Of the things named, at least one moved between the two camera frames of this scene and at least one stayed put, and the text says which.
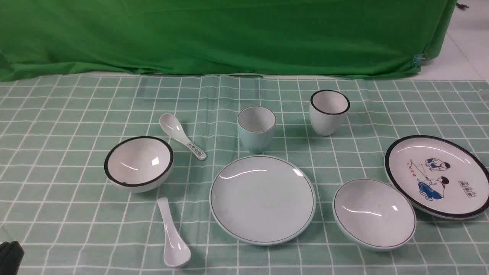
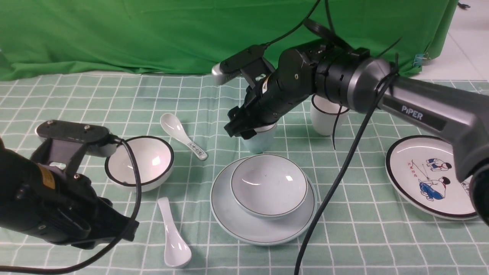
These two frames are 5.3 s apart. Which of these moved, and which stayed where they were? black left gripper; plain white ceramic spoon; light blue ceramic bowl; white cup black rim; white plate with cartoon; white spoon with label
Moved: black left gripper; light blue ceramic bowl
Stayed: white plate with cartoon; white cup black rim; plain white ceramic spoon; white spoon with label
